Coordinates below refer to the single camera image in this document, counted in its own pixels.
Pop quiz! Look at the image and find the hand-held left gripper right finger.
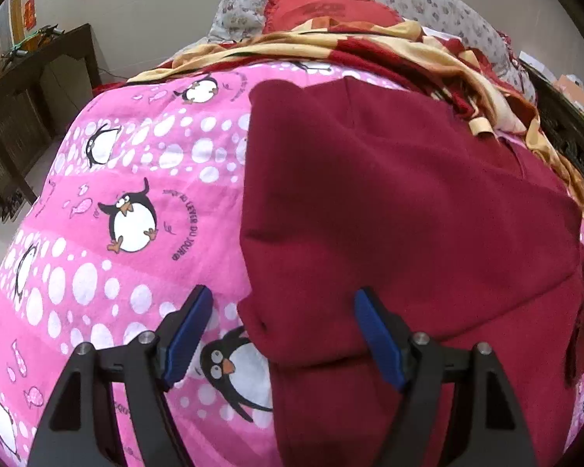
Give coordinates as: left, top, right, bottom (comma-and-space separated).
354, 286, 538, 467

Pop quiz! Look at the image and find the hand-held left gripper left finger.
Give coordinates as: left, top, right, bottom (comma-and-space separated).
26, 284, 215, 467

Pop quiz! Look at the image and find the dark red garment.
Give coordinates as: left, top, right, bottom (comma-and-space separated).
236, 78, 584, 467

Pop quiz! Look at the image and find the pink penguin print blanket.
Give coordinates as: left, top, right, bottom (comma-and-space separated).
0, 61, 584, 467

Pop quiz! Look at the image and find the dark wooden cabinet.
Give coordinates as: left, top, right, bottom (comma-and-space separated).
0, 23, 103, 225

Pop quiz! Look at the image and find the dark carved wooden headboard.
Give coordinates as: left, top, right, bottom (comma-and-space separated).
516, 58, 584, 215

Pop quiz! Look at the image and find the yellow and red patterned blanket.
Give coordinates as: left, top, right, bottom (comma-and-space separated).
127, 22, 584, 219

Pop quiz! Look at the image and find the pile of boxes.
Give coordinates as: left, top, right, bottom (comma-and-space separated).
555, 73, 584, 127

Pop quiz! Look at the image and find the red frilled pillow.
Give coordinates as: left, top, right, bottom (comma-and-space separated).
262, 0, 405, 35

